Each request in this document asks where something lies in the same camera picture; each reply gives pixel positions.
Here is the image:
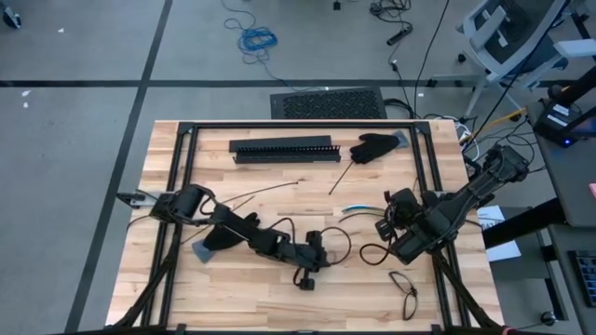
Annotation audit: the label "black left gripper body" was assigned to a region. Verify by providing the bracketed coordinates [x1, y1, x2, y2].
[291, 230, 330, 292]

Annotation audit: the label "grey office chair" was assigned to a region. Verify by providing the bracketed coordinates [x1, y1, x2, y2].
[430, 0, 596, 120]

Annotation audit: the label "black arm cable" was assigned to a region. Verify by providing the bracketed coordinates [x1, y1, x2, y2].
[267, 217, 353, 286]
[359, 241, 395, 267]

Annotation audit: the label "black device with blue light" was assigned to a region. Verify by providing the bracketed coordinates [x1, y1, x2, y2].
[533, 100, 596, 148]

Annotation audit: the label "black eyeglasses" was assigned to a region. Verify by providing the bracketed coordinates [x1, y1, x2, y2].
[388, 271, 419, 322]

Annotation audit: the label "black zip tie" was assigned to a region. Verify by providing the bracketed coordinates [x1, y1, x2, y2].
[181, 194, 256, 246]
[222, 181, 299, 205]
[328, 160, 355, 195]

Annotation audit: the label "black glove with grey cuff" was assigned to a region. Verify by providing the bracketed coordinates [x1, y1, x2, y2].
[348, 131, 411, 165]
[192, 212, 261, 265]

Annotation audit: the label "black slotted cable duct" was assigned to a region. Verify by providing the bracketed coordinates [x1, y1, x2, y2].
[232, 144, 343, 165]

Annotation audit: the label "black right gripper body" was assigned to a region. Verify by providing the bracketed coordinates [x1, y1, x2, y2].
[374, 188, 420, 242]

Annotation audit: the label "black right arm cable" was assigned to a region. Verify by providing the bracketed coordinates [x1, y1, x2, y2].
[359, 241, 395, 267]

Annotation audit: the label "black hanging cable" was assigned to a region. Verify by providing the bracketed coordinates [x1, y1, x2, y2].
[470, 0, 574, 140]
[413, 0, 452, 117]

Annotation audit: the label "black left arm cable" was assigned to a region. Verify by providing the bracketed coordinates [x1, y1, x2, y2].
[267, 217, 353, 286]

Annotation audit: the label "blue coiled floor cable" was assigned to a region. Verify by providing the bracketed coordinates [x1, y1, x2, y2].
[221, 0, 299, 92]

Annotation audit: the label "black caster wheel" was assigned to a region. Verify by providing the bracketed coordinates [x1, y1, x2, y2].
[0, 7, 22, 29]

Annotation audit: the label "yellow hanging cable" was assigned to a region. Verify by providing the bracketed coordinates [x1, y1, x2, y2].
[472, 107, 527, 139]

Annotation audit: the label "grey side desk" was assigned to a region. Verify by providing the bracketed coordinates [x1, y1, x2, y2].
[481, 100, 596, 335]

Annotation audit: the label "white paper sheet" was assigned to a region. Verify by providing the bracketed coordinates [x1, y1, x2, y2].
[477, 204, 522, 262]

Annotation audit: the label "black power strip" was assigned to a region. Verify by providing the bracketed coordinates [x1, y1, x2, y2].
[386, 25, 413, 47]

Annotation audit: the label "black stand pole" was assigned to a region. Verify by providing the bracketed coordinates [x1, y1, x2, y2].
[547, 64, 596, 108]

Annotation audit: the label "black flat duct cover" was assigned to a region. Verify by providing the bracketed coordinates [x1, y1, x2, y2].
[227, 135, 332, 153]

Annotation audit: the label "black keyboard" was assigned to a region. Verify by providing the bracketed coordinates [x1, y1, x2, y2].
[567, 249, 596, 308]

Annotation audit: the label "black tangled floor cable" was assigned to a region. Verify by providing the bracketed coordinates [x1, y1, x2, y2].
[370, 0, 413, 24]

